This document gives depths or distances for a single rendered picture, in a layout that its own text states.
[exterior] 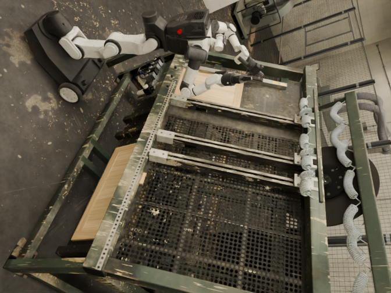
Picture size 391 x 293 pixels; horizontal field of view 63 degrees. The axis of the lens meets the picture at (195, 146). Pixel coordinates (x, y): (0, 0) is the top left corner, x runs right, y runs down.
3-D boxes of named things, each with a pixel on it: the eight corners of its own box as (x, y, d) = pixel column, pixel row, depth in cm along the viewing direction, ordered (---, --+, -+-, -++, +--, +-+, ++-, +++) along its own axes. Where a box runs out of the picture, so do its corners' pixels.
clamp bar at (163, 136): (159, 133, 241) (159, 110, 223) (315, 167, 233) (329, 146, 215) (155, 143, 235) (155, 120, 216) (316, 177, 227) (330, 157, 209)
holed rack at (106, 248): (172, 81, 275) (172, 80, 274) (176, 81, 274) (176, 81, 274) (95, 269, 169) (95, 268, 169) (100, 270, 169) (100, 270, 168)
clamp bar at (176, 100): (173, 98, 267) (173, 75, 249) (313, 127, 260) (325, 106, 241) (170, 106, 261) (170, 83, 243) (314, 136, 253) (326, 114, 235)
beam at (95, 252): (178, 54, 319) (178, 45, 311) (189, 57, 318) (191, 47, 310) (85, 272, 178) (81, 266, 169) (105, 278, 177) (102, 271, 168)
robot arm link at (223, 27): (220, 30, 282) (206, 27, 265) (231, 20, 275) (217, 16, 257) (226, 40, 281) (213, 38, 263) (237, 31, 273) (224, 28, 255)
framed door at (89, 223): (117, 149, 289) (116, 147, 288) (166, 137, 263) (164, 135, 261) (73, 241, 232) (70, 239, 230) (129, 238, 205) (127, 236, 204)
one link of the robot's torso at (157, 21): (138, 17, 229) (162, 17, 225) (144, 9, 237) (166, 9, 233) (146, 51, 250) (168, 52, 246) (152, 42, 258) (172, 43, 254)
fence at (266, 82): (184, 66, 297) (185, 63, 294) (285, 86, 291) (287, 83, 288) (183, 70, 294) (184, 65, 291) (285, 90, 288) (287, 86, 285)
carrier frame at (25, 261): (119, 72, 351) (181, 47, 311) (182, 151, 433) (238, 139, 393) (2, 267, 211) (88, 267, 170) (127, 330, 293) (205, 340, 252)
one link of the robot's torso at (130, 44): (99, 42, 250) (153, 35, 235) (107, 31, 261) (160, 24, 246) (107, 59, 260) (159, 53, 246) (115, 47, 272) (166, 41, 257)
